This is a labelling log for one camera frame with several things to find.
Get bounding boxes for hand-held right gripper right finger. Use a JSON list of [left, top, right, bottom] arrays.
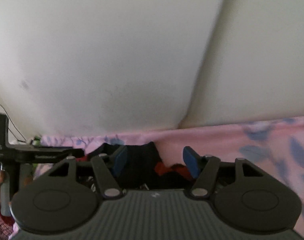
[[183, 146, 267, 197]]

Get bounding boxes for black red white patterned garment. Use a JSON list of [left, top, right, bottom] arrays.
[[76, 142, 238, 191]]

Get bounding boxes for pink floral bedsheet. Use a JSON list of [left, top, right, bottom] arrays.
[[8, 116, 304, 240]]

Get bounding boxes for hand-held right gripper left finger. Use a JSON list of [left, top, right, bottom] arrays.
[[48, 145, 129, 200]]

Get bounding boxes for thin black cable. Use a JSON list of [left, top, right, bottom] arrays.
[[0, 100, 27, 142]]

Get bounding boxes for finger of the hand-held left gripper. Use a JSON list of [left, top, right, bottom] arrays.
[[22, 146, 84, 162]]

